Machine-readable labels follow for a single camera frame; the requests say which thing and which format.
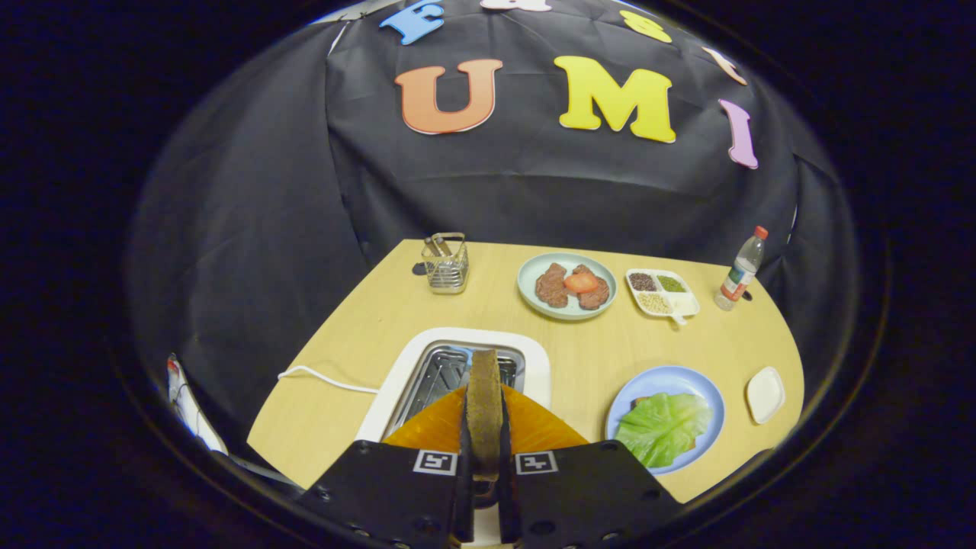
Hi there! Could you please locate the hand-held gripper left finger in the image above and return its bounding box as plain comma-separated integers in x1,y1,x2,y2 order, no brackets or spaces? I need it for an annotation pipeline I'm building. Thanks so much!
296,387,474,549

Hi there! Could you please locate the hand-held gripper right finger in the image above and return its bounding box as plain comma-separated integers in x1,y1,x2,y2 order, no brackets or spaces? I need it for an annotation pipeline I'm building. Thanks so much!
498,385,683,549

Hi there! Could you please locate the brown toasted bread slice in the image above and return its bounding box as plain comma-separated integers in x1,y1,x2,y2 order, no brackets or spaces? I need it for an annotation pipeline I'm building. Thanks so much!
465,348,506,481

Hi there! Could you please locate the green lettuce leaf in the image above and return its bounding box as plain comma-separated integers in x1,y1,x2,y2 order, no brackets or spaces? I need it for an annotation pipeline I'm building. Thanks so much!
615,392,713,468

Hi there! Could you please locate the white toaster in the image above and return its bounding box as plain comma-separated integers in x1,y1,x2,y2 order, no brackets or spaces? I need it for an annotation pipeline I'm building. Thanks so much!
355,327,552,547

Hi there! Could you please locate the blue round plate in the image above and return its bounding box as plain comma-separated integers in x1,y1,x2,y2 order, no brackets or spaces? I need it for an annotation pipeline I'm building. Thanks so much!
605,365,726,476

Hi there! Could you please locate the brown meat piece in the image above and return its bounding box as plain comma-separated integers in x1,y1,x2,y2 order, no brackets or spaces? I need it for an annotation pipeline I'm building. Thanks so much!
535,263,570,309
572,265,611,310

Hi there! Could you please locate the pale green round plate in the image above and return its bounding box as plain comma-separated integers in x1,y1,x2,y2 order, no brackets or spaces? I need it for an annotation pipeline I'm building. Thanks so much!
517,252,618,321

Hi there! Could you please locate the white divided seed dish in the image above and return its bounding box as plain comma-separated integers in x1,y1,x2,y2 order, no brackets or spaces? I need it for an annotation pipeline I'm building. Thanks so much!
625,268,701,327

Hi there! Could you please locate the small white square plate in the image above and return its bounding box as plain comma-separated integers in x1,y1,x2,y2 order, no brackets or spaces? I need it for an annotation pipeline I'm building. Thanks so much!
746,366,786,425

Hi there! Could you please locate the white and red object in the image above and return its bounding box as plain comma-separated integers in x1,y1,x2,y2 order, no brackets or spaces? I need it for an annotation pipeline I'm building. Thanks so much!
166,353,230,456

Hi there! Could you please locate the clear bottle with red cap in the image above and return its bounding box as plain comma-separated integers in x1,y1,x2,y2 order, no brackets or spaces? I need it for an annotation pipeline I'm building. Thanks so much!
714,226,769,312

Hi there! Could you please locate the black backdrop cloth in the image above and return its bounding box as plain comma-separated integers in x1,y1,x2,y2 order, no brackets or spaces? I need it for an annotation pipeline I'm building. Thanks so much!
126,0,859,458

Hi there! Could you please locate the metal wire utensil holder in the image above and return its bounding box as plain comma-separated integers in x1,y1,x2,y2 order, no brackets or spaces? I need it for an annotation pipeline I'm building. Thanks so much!
421,233,470,295

